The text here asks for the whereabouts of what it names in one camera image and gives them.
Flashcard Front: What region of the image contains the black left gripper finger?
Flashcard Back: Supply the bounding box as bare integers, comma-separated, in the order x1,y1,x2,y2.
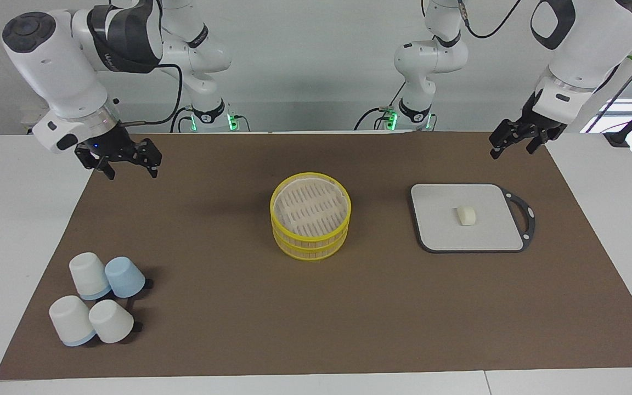
526,132,548,155
489,122,517,160

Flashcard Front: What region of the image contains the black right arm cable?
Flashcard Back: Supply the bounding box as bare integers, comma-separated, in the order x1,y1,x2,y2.
120,63,183,128

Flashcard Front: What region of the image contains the yellow rimmed steamer lid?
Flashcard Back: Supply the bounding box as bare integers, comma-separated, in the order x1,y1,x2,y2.
270,172,352,242

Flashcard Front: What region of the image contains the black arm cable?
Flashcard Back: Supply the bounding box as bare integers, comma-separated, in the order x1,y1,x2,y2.
120,63,183,128
458,0,523,40

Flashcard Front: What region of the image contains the light blue plastic cup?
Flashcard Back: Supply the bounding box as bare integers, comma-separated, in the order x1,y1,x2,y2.
105,256,146,298

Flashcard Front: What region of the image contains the white plastic cup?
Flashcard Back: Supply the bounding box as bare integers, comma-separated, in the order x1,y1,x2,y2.
49,295,97,347
88,299,134,344
69,252,112,301

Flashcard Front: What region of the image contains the brown table mat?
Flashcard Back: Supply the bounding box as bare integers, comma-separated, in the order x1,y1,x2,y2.
0,132,632,381

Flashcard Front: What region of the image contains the grey cutting board black rim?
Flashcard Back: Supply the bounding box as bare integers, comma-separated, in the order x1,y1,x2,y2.
410,183,537,254

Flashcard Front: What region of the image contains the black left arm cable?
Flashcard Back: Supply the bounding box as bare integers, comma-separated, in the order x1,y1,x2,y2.
458,0,523,40

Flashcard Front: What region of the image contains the black base power cable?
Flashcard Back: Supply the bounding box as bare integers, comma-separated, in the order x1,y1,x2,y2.
171,106,193,133
354,81,407,131

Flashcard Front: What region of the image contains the yellow bamboo steamer basket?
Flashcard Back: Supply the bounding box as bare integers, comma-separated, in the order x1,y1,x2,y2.
272,222,349,263

